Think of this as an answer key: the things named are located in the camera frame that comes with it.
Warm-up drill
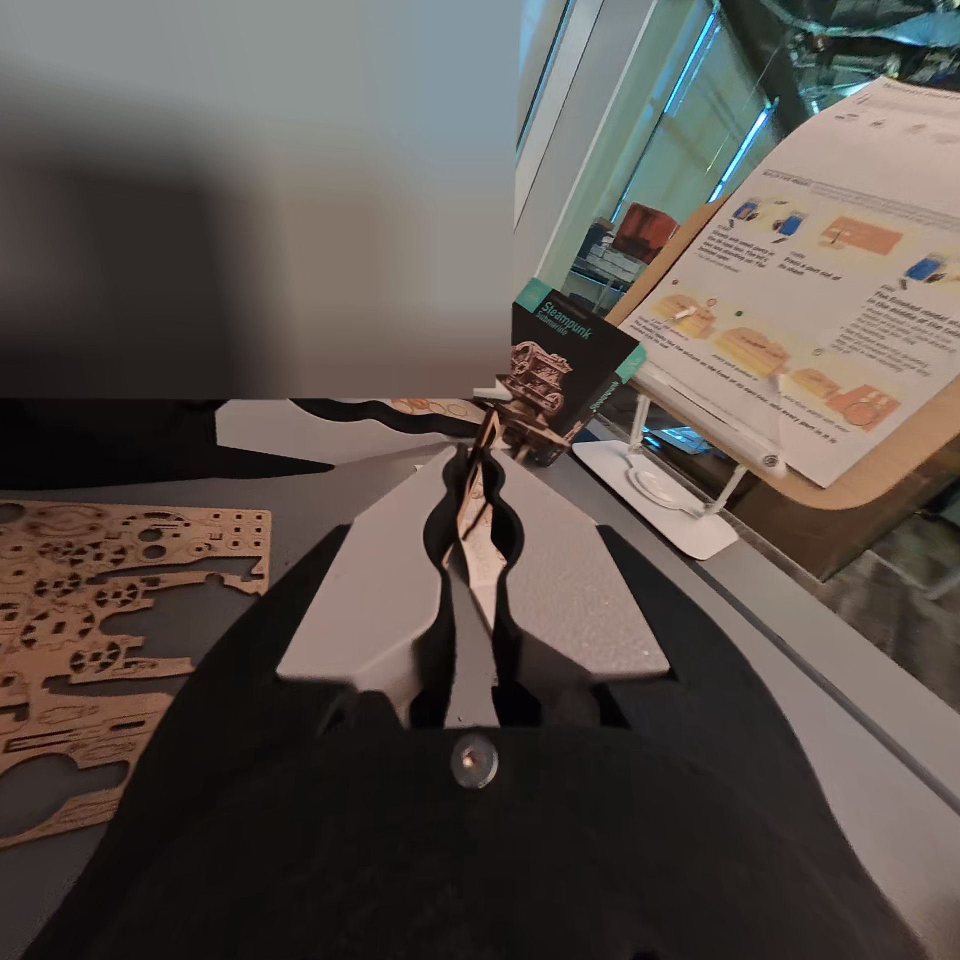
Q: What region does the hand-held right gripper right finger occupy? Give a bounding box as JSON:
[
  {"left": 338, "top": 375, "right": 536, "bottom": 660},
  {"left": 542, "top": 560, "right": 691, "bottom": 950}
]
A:
[{"left": 489, "top": 444, "right": 671, "bottom": 727}]

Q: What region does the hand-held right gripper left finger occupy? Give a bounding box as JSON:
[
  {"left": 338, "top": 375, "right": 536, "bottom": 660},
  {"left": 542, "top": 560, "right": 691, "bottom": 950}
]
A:
[{"left": 276, "top": 444, "right": 462, "bottom": 727}]

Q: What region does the wooden model assembly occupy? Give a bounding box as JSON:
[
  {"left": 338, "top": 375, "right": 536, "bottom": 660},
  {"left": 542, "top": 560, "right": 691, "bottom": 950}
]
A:
[{"left": 442, "top": 397, "right": 573, "bottom": 543}]

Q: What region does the dark model kit box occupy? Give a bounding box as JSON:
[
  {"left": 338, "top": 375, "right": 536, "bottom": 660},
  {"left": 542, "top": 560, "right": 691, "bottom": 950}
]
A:
[{"left": 511, "top": 277, "right": 648, "bottom": 468}]

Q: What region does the laser-cut wooden parts sheet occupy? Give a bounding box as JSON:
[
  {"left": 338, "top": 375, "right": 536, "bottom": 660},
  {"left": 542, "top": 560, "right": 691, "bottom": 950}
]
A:
[{"left": 0, "top": 501, "right": 273, "bottom": 850}]

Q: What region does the pile of rubber bands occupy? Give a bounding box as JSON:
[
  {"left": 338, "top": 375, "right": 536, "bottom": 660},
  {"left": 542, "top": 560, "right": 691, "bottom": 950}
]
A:
[{"left": 388, "top": 397, "right": 490, "bottom": 419}]

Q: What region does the orange storage box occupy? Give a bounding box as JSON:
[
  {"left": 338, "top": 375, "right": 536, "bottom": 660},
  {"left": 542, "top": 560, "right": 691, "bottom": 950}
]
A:
[{"left": 613, "top": 201, "right": 681, "bottom": 265}]

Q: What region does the wooden document stand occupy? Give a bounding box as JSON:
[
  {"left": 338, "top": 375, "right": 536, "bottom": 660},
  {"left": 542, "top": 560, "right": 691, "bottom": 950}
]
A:
[{"left": 572, "top": 191, "right": 960, "bottom": 585}]

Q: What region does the printed instruction sheet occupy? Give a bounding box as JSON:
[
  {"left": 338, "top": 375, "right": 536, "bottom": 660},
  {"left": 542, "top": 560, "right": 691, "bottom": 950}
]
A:
[{"left": 611, "top": 73, "right": 960, "bottom": 490}]

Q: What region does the glass partition wall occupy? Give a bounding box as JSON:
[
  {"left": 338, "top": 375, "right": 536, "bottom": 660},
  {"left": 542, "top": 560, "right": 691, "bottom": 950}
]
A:
[{"left": 516, "top": 0, "right": 785, "bottom": 234}]

